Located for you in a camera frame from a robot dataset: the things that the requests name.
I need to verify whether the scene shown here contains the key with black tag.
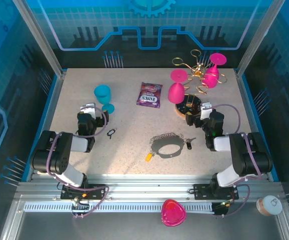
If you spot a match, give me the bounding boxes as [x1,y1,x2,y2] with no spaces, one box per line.
[106,127,118,139]
[182,136,198,151]

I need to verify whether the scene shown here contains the wire keyring with metal rings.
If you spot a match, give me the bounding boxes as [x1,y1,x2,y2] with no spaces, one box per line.
[149,132,187,161]

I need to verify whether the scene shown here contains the teal plastic goblet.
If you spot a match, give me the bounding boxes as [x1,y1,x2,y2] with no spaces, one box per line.
[93,84,116,115]

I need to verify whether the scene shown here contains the pink plastic goblet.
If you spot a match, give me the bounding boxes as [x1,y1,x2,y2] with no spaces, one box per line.
[167,69,189,104]
[203,52,228,89]

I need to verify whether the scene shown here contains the purple candy bag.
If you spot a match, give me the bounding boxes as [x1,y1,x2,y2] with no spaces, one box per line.
[135,81,164,109]

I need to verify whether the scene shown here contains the pink plastic bowl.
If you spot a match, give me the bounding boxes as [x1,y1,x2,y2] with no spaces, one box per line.
[160,198,187,228]

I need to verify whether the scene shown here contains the white capped brown container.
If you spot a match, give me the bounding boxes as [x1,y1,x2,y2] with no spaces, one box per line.
[256,194,284,216]

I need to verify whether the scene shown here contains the gold wire glass rack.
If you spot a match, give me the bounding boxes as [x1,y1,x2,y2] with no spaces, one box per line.
[171,49,229,118]

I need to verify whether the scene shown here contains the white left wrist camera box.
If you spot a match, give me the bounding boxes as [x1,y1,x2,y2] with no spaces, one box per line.
[80,102,97,118]

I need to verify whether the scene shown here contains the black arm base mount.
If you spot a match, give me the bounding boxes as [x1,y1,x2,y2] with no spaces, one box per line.
[192,183,240,201]
[60,183,108,201]

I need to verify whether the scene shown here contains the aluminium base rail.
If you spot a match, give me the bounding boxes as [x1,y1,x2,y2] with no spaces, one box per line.
[16,173,286,201]

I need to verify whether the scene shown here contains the slotted grey cable duct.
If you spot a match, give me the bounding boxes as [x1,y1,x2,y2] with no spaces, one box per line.
[23,201,216,214]

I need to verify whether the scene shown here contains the aluminium frame post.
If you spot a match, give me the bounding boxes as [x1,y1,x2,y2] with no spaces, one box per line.
[12,0,67,78]
[235,0,287,79]

